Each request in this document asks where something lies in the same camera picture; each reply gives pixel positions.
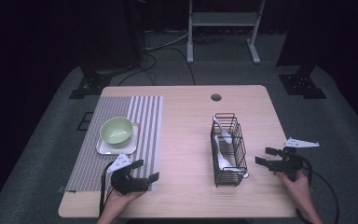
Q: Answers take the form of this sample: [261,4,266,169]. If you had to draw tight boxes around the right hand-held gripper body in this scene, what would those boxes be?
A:
[268,137,321,182]

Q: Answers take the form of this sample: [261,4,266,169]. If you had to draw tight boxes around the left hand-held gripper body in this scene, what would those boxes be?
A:
[106,153,152,196]

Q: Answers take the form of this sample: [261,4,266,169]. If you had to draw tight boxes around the black wire basket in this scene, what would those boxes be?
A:
[210,112,250,188]

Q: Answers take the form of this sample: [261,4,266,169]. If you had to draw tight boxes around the green ceramic bowl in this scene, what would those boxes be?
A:
[99,117,134,148]

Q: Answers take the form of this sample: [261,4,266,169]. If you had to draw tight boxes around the white ceramic spoon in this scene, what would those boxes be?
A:
[212,116,233,145]
[229,167,250,179]
[214,135,233,171]

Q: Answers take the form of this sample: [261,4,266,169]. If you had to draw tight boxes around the person's left hand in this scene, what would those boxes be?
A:
[105,188,147,215]

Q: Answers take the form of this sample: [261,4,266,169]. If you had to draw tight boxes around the person's right hand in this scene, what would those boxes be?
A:
[274,170,315,207]

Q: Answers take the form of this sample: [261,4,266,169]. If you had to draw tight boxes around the white square plate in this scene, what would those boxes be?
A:
[95,121,140,156]

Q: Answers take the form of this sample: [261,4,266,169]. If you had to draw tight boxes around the striped woven placemat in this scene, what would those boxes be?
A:
[64,95,164,193]

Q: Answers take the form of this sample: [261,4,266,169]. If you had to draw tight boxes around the black stand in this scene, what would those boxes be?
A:
[68,0,146,100]
[275,0,327,100]

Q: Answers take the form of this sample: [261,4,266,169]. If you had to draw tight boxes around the white metal stand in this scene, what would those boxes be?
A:
[186,0,267,65]

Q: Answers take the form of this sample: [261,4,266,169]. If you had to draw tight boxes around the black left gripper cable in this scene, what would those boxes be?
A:
[98,161,116,218]

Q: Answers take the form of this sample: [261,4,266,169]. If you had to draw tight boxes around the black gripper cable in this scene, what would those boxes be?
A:
[295,157,340,224]
[98,161,116,218]

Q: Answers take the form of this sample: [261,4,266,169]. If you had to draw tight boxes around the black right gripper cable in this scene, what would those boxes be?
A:
[295,157,340,224]

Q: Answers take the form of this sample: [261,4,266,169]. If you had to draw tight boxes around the black floor cable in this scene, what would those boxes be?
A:
[117,46,197,87]

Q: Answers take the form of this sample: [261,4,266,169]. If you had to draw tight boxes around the grey floor cable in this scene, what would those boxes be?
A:
[143,30,190,52]

